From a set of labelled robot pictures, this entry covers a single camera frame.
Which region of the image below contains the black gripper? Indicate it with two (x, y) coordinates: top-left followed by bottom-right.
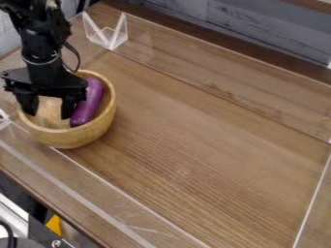
(0, 66), (87, 119)

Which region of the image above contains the brown wooden bowl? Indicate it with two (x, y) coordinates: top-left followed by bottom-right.
(19, 70), (117, 149)

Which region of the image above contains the purple toy eggplant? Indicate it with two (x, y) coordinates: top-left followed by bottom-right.
(70, 77), (105, 127)

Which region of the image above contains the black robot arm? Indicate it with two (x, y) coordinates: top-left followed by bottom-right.
(0, 0), (89, 119)

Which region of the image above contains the yellow black device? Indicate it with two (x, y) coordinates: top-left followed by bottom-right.
(46, 214), (78, 248)

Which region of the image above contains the clear acrylic corner bracket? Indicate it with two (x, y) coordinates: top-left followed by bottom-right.
(82, 13), (129, 50)

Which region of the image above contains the clear acrylic tray wall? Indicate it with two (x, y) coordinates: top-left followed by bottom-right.
(0, 17), (331, 248)

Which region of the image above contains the black cable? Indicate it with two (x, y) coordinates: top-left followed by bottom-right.
(0, 220), (19, 248)

